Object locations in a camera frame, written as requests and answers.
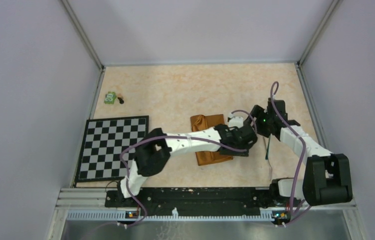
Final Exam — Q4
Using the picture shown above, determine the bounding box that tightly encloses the black white chessboard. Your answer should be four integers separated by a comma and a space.
75, 115, 149, 183

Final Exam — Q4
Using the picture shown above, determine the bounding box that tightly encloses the small wooden black-tipped piece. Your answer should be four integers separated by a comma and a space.
117, 94, 125, 105

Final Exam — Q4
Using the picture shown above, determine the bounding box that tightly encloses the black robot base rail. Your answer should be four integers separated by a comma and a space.
104, 187, 289, 217

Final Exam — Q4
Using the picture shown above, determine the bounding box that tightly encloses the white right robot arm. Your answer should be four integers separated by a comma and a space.
244, 100, 353, 206

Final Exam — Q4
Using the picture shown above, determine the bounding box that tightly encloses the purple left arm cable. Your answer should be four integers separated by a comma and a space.
119, 109, 259, 229

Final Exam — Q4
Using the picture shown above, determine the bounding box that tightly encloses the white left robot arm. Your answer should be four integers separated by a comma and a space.
116, 115, 258, 207

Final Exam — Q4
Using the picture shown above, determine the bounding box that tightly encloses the brown satin napkin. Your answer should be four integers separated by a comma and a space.
190, 113, 234, 167

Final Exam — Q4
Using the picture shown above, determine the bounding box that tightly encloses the green toy block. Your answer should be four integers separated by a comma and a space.
104, 91, 117, 105

